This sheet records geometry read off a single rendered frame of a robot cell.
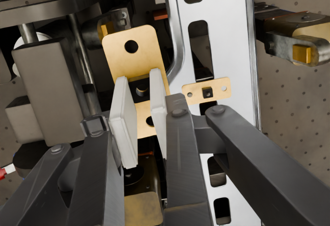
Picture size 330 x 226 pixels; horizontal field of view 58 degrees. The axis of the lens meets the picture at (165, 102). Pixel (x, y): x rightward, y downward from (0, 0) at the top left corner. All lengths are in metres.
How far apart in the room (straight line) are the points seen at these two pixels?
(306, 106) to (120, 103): 0.84
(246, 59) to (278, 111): 0.44
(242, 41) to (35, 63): 0.33
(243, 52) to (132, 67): 0.32
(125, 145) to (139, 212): 0.39
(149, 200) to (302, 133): 0.62
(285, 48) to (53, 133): 0.35
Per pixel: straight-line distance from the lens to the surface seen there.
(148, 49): 0.21
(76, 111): 0.32
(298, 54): 0.47
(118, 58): 0.21
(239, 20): 0.50
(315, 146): 1.06
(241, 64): 0.52
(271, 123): 0.95
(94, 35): 0.38
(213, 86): 0.52
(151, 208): 0.53
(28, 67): 0.32
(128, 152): 0.16
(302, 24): 0.52
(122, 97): 0.17
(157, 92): 0.16
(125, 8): 0.49
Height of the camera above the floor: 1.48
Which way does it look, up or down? 67 degrees down
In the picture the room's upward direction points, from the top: 170 degrees clockwise
